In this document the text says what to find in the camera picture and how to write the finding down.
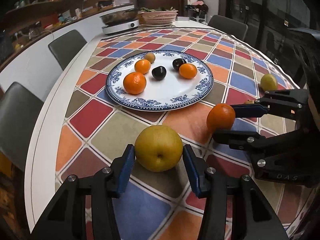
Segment dark plum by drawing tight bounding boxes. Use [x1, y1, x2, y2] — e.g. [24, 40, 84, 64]
[151, 66, 167, 81]
[172, 58, 186, 71]

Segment steel pot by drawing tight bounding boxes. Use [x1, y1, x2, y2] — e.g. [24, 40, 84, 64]
[100, 9, 139, 25]

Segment glass sliding door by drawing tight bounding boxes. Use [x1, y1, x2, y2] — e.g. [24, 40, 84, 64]
[219, 0, 319, 87]

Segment dark chair right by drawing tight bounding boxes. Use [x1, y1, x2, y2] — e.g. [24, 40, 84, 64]
[208, 15, 248, 41]

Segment large yellow pear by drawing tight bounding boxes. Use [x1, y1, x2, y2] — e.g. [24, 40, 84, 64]
[135, 125, 183, 172]

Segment pink basket with greens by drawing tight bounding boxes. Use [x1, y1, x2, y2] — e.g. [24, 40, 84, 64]
[139, 7, 178, 26]

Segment dark chair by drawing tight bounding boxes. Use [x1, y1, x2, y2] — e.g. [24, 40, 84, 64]
[48, 30, 87, 70]
[0, 82, 43, 171]
[208, 15, 248, 41]

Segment colourful checkered tablecloth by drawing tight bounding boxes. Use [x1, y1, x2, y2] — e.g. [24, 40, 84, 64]
[55, 28, 294, 239]

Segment dark chair near left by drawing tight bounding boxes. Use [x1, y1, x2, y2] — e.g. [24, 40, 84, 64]
[0, 82, 43, 171]

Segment small white box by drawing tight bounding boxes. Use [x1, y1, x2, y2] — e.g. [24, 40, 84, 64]
[176, 16, 190, 22]

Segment dark chair far left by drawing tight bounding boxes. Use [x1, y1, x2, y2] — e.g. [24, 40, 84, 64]
[48, 30, 87, 70]

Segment white induction cooker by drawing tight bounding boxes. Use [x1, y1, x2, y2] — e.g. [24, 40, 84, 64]
[102, 20, 139, 35]

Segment small orange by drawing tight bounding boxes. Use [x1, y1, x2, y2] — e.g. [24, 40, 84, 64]
[135, 59, 151, 74]

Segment large orange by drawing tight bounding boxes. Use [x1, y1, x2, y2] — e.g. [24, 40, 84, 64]
[206, 103, 235, 133]

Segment small tan fruit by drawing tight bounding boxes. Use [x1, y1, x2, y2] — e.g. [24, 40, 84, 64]
[244, 100, 254, 104]
[144, 53, 156, 63]

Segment white lower cabinets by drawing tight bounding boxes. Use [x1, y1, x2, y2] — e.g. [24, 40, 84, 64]
[0, 4, 136, 100]

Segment blue white porcelain plate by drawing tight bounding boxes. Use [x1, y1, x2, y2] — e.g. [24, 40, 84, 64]
[105, 50, 214, 112]

